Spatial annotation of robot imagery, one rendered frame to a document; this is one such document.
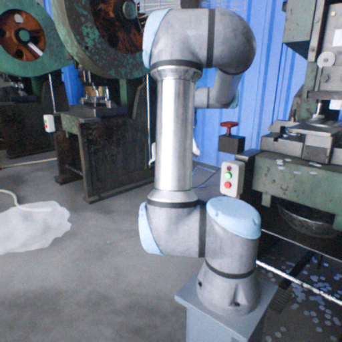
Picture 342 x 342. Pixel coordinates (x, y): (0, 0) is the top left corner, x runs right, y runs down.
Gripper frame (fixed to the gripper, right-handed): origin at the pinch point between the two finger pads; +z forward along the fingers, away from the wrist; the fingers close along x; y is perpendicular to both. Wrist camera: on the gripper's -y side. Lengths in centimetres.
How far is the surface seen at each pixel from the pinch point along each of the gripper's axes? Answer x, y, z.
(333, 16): 55, 24, -45
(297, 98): 48, -11, -80
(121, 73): -53, 22, -114
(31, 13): -177, 98, -229
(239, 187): 15.5, -25.7, -24.6
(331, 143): 48, -14, -27
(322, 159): 45, -20, -27
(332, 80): 52, 5, -38
